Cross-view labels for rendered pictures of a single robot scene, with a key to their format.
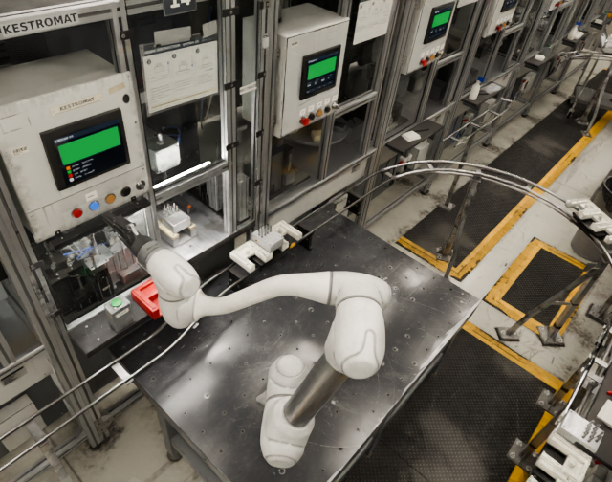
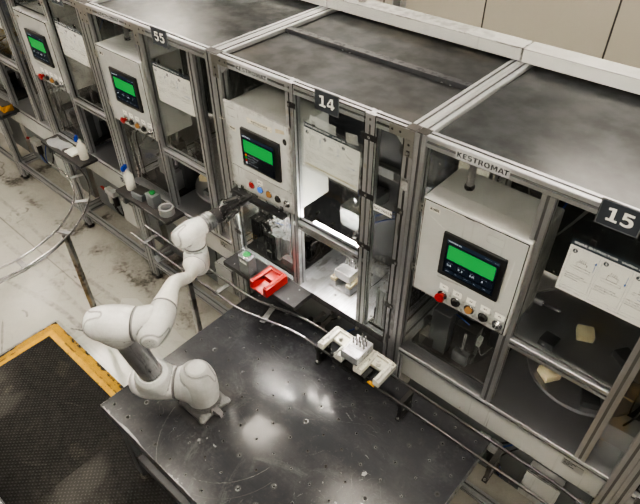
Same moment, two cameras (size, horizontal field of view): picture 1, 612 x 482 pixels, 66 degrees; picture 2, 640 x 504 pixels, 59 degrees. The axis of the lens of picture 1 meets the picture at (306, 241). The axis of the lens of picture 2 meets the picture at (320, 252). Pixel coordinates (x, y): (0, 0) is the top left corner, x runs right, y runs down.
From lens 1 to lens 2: 2.32 m
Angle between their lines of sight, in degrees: 67
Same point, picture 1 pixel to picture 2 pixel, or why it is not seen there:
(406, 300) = not seen: outside the picture
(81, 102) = (260, 125)
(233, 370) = (236, 364)
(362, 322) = (107, 309)
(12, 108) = (232, 105)
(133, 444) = not seen: hidden behind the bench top
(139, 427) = not seen: hidden behind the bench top
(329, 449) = (156, 435)
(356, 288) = (142, 309)
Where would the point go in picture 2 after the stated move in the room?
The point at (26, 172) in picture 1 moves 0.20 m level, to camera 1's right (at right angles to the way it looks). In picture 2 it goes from (233, 141) to (225, 163)
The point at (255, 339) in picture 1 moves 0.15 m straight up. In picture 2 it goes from (268, 376) to (266, 357)
